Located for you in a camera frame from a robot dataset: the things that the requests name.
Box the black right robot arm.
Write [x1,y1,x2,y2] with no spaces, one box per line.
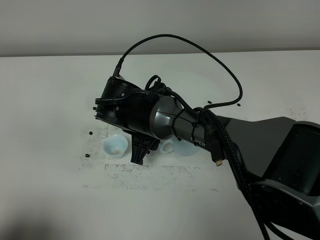
[95,77,320,240]

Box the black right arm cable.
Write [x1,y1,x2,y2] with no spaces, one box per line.
[112,33,278,240]

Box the near light blue teacup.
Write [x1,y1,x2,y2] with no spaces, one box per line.
[102,134,129,159]

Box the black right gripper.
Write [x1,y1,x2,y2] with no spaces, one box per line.
[95,76,160,165]

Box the light blue porcelain teapot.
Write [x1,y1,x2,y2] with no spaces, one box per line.
[158,137,200,157]

